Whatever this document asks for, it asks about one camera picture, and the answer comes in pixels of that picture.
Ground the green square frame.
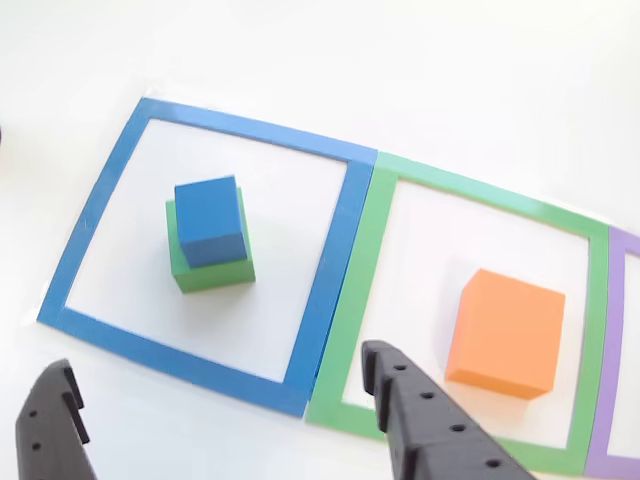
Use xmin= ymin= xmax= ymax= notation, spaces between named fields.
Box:
xmin=304 ymin=151 xmax=612 ymax=476

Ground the blue square frame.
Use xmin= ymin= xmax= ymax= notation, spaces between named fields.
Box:
xmin=36 ymin=96 xmax=379 ymax=420

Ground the green cube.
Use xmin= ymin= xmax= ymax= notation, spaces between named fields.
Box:
xmin=164 ymin=187 xmax=257 ymax=295

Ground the purple square frame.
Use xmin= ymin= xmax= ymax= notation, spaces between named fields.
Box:
xmin=583 ymin=224 xmax=640 ymax=480

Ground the orange block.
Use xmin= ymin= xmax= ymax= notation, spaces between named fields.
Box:
xmin=444 ymin=268 xmax=567 ymax=401

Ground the small blue cube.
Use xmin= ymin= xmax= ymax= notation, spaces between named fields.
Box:
xmin=173 ymin=174 xmax=250 ymax=269

